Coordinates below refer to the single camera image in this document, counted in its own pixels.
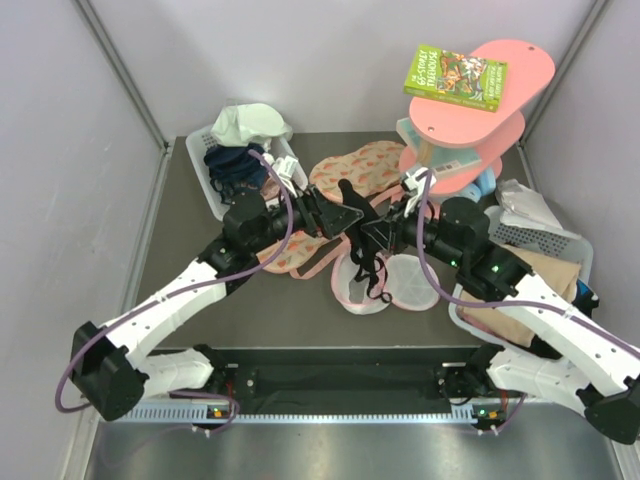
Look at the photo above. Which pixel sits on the pink three-tier wooden shelf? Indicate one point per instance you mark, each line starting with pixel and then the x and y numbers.
pixel 530 70

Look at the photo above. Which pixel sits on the black bra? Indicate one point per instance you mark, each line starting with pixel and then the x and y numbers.
pixel 363 250

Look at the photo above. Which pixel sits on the light blue headphones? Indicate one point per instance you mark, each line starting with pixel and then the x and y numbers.
pixel 483 185

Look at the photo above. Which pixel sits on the white plastic basket right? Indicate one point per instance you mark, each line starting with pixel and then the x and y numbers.
pixel 577 251

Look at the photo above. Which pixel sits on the white mesh pink-trim laundry bag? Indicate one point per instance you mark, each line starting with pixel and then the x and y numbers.
pixel 400 282

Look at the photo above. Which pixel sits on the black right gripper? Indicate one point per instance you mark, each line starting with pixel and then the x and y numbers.
pixel 389 233

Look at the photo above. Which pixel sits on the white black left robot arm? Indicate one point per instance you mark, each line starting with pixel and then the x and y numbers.
pixel 114 366

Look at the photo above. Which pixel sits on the peach patterned eye mask upper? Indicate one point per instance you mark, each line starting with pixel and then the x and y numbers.
pixel 372 170

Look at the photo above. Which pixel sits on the green treehouse book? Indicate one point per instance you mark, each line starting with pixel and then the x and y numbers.
pixel 457 79

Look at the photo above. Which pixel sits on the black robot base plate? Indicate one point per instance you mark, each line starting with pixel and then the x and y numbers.
pixel 350 380

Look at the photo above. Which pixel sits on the peach patterned eye mask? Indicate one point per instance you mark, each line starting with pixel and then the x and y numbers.
pixel 304 256
pixel 372 170

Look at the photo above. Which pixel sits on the black blue garment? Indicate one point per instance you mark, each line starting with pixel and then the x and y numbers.
pixel 585 300

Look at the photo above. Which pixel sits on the grey slotted cable duct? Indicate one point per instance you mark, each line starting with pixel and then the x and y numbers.
pixel 179 412

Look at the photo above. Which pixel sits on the peach patterned eye mask lower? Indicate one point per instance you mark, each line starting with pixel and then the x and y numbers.
pixel 304 256

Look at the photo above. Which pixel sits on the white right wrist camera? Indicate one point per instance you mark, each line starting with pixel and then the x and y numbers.
pixel 415 182

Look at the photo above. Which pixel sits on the light blue book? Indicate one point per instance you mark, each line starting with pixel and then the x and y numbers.
pixel 445 162

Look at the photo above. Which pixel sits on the pink lace garment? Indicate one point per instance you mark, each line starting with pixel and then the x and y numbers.
pixel 272 193

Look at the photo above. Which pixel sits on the navy lace garment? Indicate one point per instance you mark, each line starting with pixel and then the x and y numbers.
pixel 233 170

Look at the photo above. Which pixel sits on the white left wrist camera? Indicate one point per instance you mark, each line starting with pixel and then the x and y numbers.
pixel 290 174

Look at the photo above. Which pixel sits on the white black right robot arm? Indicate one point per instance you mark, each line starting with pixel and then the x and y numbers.
pixel 597 373

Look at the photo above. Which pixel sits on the beige folded garment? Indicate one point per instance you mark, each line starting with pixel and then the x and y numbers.
pixel 560 275

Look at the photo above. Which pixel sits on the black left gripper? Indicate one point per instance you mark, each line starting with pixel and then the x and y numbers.
pixel 331 219

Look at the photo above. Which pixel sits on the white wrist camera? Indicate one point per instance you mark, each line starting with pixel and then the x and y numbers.
pixel 290 174
pixel 415 182

